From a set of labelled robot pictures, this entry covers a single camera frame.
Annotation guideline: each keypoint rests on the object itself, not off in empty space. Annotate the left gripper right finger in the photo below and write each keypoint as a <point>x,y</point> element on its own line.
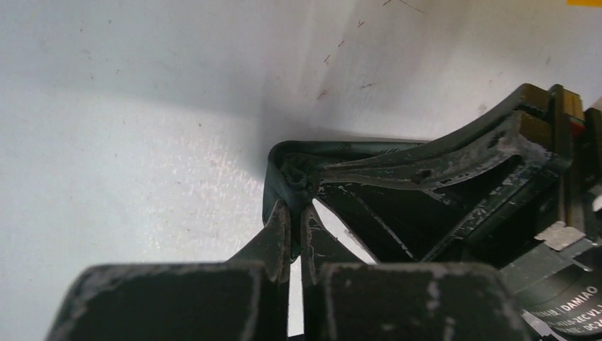
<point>346,299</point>

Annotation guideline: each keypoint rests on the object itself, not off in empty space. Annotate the dark green leaf tie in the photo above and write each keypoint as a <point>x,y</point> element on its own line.
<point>290,164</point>

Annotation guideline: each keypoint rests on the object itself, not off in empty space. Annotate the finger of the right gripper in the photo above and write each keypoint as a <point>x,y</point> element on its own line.
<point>423,221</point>

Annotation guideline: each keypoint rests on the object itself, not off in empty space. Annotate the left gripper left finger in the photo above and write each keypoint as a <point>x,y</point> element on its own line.
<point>243,298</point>

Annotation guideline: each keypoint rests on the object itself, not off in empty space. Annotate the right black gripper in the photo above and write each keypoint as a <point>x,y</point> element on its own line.
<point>558,279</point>

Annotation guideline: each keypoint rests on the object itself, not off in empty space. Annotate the yellow plastic bin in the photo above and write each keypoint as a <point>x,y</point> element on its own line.
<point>591,3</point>

